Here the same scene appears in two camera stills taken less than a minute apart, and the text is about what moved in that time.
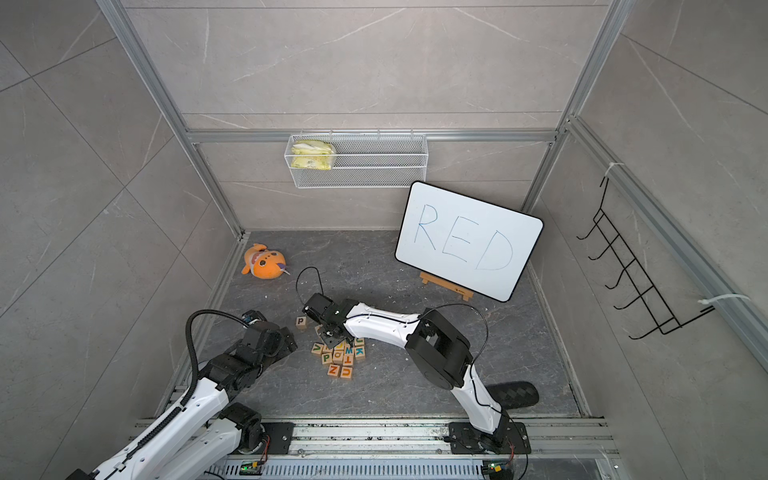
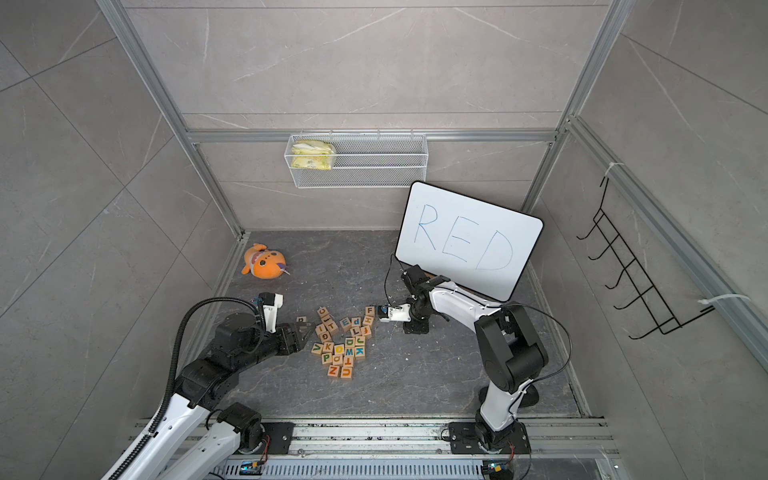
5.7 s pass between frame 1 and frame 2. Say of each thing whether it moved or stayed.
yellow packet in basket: stayed
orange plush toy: stayed
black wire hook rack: stayed
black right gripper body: moved
